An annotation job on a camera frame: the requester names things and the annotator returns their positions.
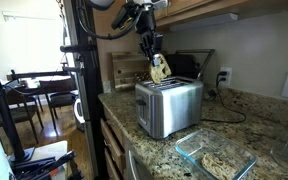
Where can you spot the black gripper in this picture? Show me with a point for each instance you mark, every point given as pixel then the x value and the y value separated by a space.
pixel 149 36

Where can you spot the rustic sourdough bread slice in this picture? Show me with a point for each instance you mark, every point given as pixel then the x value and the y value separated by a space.
pixel 217 166
pixel 160 75

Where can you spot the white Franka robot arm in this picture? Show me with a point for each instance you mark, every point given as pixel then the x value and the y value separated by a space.
pixel 149 2

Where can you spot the stainless steel two-slot toaster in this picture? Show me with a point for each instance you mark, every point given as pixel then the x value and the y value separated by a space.
pixel 167 106

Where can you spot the black panini grill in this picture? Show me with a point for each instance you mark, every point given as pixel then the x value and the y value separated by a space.
pixel 184 65

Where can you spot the large wooden cutting board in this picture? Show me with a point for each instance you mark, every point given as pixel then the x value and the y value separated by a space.
pixel 127 70

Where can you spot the tall black pillar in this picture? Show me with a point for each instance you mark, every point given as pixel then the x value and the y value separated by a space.
pixel 89 66

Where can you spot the wooden drawer stack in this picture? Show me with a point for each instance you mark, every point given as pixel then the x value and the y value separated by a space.
pixel 112 140

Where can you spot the clear glass baking dish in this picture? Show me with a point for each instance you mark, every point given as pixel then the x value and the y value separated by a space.
pixel 197 143

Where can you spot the dark wooden dining chair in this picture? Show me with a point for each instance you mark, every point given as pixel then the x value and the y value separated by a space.
pixel 60 99
pixel 20 113

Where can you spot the under-counter dishwasher panel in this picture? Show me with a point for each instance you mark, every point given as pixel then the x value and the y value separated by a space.
pixel 140 166

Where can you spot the dark wooden dining table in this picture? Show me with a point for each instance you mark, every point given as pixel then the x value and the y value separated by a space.
pixel 50 86

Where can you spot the light wooden cart top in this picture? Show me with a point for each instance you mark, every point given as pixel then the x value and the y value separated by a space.
pixel 50 148

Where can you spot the pile of black clamps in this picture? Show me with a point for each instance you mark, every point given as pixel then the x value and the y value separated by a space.
pixel 44 165

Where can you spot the black tripod pole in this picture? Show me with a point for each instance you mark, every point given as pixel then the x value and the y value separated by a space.
pixel 7 123

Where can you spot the wrist mounted camera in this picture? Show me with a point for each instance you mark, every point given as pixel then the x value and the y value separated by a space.
pixel 121 15

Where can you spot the white wall power outlet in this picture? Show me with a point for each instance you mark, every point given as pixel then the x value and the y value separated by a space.
pixel 230 71

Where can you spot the short black mount rod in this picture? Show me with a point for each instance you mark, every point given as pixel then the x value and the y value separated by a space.
pixel 77 48

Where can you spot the long black mount rod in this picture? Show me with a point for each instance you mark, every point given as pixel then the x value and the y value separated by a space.
pixel 37 74

